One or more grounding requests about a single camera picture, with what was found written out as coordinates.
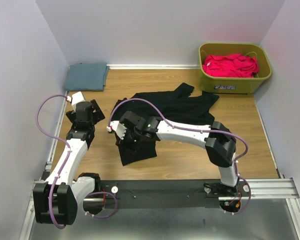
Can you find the aluminium frame rail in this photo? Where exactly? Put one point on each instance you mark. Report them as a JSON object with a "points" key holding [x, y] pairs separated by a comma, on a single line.
{"points": [[271, 211]]}

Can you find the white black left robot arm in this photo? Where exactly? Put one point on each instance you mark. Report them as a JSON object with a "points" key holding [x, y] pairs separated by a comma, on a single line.
{"points": [[58, 199]]}

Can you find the black t-shirt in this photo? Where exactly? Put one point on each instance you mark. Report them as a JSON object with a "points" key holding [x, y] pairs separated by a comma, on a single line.
{"points": [[177, 105]]}

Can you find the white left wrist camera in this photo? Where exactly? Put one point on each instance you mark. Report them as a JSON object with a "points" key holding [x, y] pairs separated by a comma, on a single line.
{"points": [[76, 98]]}

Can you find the folded blue-grey t-shirt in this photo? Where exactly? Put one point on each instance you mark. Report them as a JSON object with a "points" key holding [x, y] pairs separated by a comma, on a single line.
{"points": [[86, 77]]}

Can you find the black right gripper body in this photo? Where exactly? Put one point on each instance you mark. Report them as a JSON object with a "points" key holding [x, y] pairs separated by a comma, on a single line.
{"points": [[132, 140]]}

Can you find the pink t-shirt in bin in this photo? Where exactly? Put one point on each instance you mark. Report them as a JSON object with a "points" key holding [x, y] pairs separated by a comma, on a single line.
{"points": [[231, 66]]}

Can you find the olive green plastic bin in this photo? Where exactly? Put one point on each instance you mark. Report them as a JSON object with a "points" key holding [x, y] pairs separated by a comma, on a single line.
{"points": [[232, 85]]}

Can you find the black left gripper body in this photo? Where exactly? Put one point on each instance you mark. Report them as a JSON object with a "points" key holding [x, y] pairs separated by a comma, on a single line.
{"points": [[98, 115]]}

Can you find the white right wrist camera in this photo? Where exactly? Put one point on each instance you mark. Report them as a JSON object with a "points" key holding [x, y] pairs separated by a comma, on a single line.
{"points": [[118, 128]]}

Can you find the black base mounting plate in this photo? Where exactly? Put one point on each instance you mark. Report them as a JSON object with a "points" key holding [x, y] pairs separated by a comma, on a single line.
{"points": [[163, 194]]}

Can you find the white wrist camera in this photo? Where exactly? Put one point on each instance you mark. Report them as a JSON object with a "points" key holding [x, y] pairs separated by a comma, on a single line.
{"points": [[118, 128], [76, 98]]}

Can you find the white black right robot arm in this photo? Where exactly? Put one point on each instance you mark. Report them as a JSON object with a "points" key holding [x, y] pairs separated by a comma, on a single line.
{"points": [[220, 144]]}

